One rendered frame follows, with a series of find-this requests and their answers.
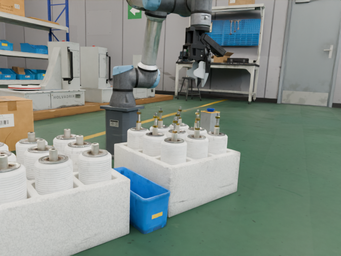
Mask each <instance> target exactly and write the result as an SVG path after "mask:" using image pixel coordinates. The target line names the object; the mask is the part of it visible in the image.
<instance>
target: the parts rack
mask: <svg viewBox="0 0 341 256"><path fill-rule="evenodd" d="M47 4H48V21H51V6H55V5H65V8H64V9H63V10H62V12H61V13H60V15H59V16H58V17H57V19H56V20H55V22H56V21H57V20H58V19H59V17H60V16H61V14H62V13H63V11H64V10H65V20H66V26H62V25H57V24H53V23H49V22H44V21H39V20H35V19H31V18H26V17H22V16H18V15H13V14H9V13H5V12H0V22H4V23H9V24H14V25H19V26H25V27H30V28H35V29H40V30H45V31H48V33H49V42H51V41H52V35H53V36H54V37H55V38H56V40H57V41H58V42H59V40H58V39H57V37H56V36H55V35H54V34H53V32H52V30H66V41H67V42H69V41H70V38H69V0H65V4H54V5H51V2H50V0H47ZM52 28H57V29H52ZM0 56H10V57H22V58H35V59H47V60H48V55H47V54H37V53H27V52H17V51H8V50H0ZM42 81H43V80H0V85H1V84H41V82H42Z"/></svg>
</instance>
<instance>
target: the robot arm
mask: <svg viewBox="0 0 341 256"><path fill-rule="evenodd" d="M126 1H127V3H128V4H129V5H130V6H131V7H132V8H134V9H137V10H141V11H145V16H146V17H147V21H146V29H145V36H144V44H143V51H142V59H141V62H140V63H138V67H137V68H134V66H133V65H127V66H116V67H114V68H113V74H112V75H113V93H112V96H111V99H110V106H111V107H122V108H128V107H135V106H136V102H135V99H134V95H133V88H147V89H149V88H155V87H156V86H157V85H158V83H159V80H160V71H159V69H158V66H157V65H156V60H157V54H158V48H159V41H160V35H161V29H162V23H163V21H164V20H165V19H166V16H167V15H168V14H170V13H173V14H179V15H180V16H181V17H190V27H188V28H186V32H185V44H184V45H183V53H182V59H187V60H195V62H193V64H192V68H191V69H189V70H187V72H186V75H187V76H189V77H192V78H195V82H196V86H199V84H200V82H201V86H202V87H204V85H205V83H206V80H207V78H208V75H209V72H210V67H211V53H213V54H214V55H215V56H216V57H223V56H224V55H225V53H226V50H224V49H223V48H222V47H221V46H220V45H219V44H218V43H216V42H215V41H214V40H213V39H212V38H211V37H210V36H208V35H207V34H205V33H209V32H210V26H211V15H212V1H213V0H126ZM184 49H186V52H187V54H185V56H184ZM201 79H202V81H201Z"/></svg>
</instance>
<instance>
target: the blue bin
mask: <svg viewBox="0 0 341 256"><path fill-rule="evenodd" d="M113 169H114V170H115V171H117V172H119V173H120V174H121V175H124V176H125V177H127V178H129V179H130V210H129V223H130V224H131V225H132V226H134V227H135V228H136V229H137V230H139V231H140V232H141V233H143V234H147V233H150V232H152V231H155V230H157V229H160V228H162V227H164V226H166V220H167V210H168V200H169V196H170V195H171V191H170V190H168V189H166V188H164V187H163V186H161V185H159V184H157V183H155V182H153V181H151V180H149V179H147V178H145V177H144V176H142V175H140V174H138V173H136V172H134V171H132V170H130V169H128V168H126V167H118V168H113Z"/></svg>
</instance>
